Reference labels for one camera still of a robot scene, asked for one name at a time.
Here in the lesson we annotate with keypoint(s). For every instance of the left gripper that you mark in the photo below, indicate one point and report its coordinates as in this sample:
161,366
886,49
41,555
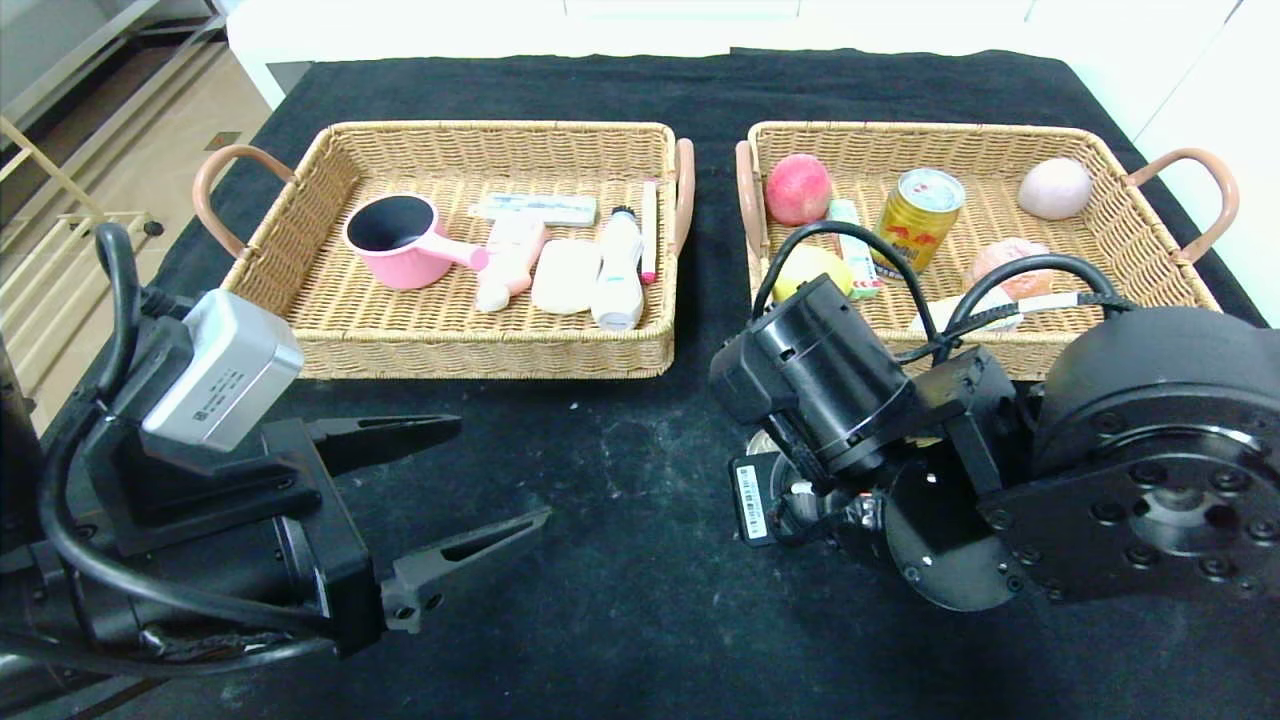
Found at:
345,545

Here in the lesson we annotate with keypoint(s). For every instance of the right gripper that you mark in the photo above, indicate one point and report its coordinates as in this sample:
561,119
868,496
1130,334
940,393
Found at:
752,499

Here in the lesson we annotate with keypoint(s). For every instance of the pink saucepan with dark inside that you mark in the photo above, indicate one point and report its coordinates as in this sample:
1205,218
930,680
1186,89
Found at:
400,250

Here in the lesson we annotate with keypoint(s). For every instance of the pink lotion bottle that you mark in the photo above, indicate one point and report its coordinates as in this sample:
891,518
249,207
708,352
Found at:
510,260

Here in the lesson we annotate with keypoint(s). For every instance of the red Hi-Chew candy pack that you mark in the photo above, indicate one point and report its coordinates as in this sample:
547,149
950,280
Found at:
858,262

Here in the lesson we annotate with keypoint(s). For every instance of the pink red peach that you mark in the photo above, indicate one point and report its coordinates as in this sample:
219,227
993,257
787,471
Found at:
798,190

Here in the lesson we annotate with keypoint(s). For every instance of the golden drink can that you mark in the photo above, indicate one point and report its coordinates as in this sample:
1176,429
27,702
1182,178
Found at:
912,225

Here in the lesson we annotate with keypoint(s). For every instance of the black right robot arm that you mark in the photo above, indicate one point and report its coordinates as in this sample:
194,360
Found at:
1100,470

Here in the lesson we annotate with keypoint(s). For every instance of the yellow lemon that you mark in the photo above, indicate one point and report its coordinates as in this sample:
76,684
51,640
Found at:
815,268

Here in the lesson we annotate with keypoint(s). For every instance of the small white bottle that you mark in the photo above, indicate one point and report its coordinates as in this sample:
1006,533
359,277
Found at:
618,280

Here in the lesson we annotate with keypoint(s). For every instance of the white soap bar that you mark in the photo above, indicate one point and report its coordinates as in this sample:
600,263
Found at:
565,277

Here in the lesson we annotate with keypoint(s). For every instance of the white pen with pink tip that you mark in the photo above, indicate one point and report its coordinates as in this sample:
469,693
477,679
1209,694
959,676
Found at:
649,230

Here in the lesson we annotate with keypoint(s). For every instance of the small juice carton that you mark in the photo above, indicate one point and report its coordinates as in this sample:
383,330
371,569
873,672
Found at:
985,303

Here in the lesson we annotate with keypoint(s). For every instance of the toothpaste tube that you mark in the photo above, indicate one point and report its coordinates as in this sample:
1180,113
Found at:
535,209

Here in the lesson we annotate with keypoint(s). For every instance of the lumpy orange brown bread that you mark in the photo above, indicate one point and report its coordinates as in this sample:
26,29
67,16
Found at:
1010,255

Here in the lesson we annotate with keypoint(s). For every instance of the pale pink egg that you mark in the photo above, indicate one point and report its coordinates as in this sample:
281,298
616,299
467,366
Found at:
1053,190

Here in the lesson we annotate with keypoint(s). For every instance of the white low cabinet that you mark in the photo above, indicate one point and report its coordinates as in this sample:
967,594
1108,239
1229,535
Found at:
400,30

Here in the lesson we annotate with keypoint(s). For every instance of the grey metal shelf unit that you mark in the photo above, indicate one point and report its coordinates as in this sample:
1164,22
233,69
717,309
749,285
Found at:
100,40

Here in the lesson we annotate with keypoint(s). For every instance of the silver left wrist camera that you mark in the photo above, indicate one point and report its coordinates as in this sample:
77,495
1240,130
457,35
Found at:
220,370

